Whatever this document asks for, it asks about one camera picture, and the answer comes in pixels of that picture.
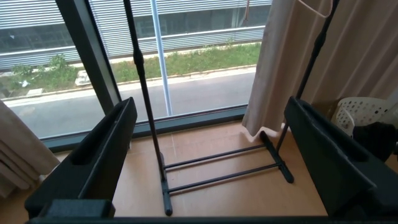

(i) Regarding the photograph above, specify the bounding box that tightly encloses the pink clothes hanger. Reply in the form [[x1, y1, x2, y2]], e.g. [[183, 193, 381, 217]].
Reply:
[[296, 0, 334, 19], [243, 0, 252, 23]]

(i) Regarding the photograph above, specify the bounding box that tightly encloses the window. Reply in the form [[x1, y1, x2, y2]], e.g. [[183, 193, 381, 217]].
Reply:
[[0, 0, 273, 153]]

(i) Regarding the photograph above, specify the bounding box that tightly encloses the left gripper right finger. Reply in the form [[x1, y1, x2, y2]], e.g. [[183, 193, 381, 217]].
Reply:
[[283, 95, 398, 218]]

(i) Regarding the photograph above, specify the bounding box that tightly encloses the black garment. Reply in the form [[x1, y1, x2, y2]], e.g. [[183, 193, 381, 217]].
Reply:
[[353, 121, 398, 162]]

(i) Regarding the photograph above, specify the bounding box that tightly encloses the white laundry basket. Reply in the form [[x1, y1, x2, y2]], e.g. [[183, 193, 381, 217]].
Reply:
[[330, 96, 398, 138]]

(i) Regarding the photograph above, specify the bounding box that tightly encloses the black clothes rack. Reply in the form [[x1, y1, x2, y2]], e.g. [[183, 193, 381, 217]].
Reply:
[[123, 0, 340, 217]]

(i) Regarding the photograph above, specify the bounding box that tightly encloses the beige curtain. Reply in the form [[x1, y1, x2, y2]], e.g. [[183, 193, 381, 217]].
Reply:
[[0, 99, 60, 198], [241, 0, 398, 138]]

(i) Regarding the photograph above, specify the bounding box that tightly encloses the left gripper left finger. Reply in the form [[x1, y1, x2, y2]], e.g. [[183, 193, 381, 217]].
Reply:
[[24, 96, 138, 218]]

